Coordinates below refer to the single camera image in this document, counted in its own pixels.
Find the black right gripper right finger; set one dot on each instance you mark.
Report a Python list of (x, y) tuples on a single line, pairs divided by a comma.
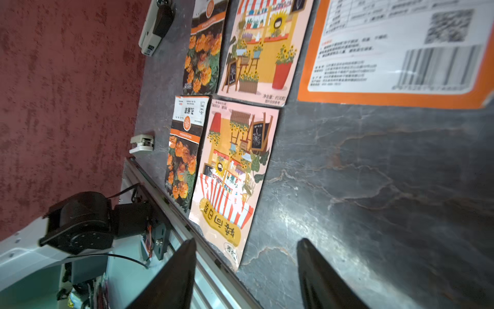
[(321, 286)]

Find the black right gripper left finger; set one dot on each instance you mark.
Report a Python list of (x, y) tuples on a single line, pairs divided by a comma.
[(173, 286)]

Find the marigold seed bag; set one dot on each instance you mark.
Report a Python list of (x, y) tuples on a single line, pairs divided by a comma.
[(187, 126), (202, 65)]

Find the orange bordered seed bag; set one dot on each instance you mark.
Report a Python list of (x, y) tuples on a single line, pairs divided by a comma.
[(425, 54)]

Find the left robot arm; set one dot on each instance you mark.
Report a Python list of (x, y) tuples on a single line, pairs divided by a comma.
[(80, 226)]

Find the white grey stapler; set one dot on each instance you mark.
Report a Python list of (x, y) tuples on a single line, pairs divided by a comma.
[(157, 23)]

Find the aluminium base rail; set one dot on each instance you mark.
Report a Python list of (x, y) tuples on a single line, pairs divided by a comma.
[(215, 285)]

